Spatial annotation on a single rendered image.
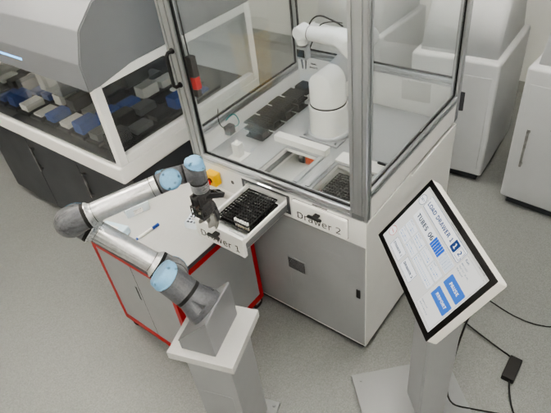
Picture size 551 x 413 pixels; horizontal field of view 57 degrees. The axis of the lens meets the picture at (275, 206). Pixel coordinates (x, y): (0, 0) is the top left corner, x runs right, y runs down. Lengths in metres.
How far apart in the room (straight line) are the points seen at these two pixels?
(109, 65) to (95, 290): 1.54
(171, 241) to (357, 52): 1.29
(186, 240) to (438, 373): 1.27
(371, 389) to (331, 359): 0.28
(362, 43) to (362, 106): 0.23
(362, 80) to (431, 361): 1.16
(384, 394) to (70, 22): 2.30
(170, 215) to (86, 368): 1.04
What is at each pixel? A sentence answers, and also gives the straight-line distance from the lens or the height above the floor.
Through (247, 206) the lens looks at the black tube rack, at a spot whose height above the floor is 0.90.
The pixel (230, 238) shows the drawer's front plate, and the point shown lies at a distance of 2.21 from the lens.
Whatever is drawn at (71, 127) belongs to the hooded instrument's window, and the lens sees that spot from 3.03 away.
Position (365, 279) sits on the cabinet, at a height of 0.59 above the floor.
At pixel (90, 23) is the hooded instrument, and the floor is 1.65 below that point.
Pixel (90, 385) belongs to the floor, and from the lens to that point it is 3.09.
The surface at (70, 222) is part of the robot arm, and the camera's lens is 1.90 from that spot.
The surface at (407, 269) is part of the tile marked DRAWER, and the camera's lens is 1.89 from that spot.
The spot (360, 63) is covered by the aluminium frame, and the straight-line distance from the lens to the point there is 1.76.
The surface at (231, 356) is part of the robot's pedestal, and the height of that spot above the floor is 0.76.
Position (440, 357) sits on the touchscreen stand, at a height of 0.55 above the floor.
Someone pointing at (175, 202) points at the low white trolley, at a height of 0.76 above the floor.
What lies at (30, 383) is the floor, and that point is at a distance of 3.26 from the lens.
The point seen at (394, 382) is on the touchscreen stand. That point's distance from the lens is 2.75.
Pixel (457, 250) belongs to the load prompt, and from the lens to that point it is 1.77.
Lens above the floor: 2.39
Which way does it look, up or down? 40 degrees down
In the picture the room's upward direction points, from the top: 8 degrees counter-clockwise
